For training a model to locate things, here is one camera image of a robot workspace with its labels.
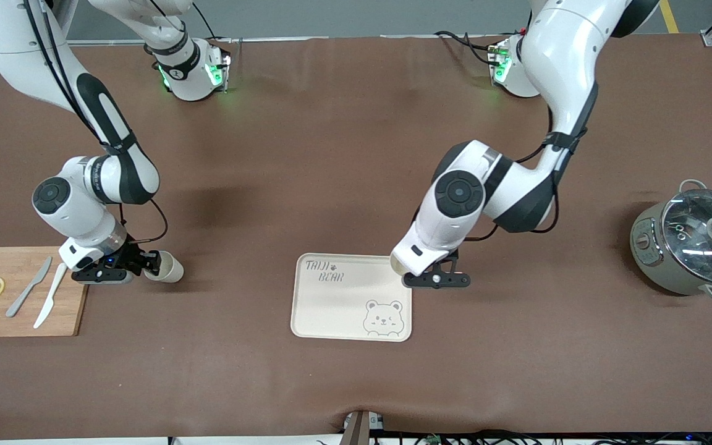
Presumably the black base cable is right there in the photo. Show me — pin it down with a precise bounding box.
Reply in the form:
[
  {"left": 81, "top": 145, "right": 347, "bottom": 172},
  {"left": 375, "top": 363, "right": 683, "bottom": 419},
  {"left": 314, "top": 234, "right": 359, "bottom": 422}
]
[
  {"left": 433, "top": 28, "right": 517, "bottom": 67},
  {"left": 193, "top": 0, "right": 219, "bottom": 41}
]

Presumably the cream tray with bear print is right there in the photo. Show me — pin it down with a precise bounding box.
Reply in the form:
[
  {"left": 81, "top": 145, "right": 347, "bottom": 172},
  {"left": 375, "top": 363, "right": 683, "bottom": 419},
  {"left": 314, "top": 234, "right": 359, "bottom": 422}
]
[{"left": 290, "top": 253, "right": 413, "bottom": 342}]

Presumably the grey-green electric cooking pot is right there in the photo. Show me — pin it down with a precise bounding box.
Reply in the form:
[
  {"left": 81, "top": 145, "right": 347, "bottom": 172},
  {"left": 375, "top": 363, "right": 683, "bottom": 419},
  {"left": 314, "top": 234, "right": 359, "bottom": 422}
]
[{"left": 630, "top": 179, "right": 712, "bottom": 302}]

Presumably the white plastic knife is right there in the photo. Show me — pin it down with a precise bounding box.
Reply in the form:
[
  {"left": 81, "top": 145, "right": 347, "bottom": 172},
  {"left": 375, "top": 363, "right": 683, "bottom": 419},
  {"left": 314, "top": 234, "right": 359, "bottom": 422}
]
[{"left": 33, "top": 262, "right": 69, "bottom": 329}]

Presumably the grey plastic knife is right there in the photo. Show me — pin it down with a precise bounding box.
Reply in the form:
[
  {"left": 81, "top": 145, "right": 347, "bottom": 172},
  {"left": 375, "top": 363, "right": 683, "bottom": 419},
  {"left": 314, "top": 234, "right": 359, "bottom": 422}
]
[{"left": 5, "top": 256, "right": 53, "bottom": 318}]

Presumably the metal table edge bracket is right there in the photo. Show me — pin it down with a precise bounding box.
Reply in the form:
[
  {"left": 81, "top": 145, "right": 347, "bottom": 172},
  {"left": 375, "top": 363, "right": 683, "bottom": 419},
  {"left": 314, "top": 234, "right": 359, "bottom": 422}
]
[{"left": 342, "top": 410, "right": 386, "bottom": 445}]

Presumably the glass lid with copper knob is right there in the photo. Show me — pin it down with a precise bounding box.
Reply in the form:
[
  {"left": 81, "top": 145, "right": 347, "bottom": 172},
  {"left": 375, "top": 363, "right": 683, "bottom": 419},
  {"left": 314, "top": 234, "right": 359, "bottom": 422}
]
[{"left": 661, "top": 189, "right": 712, "bottom": 280}]

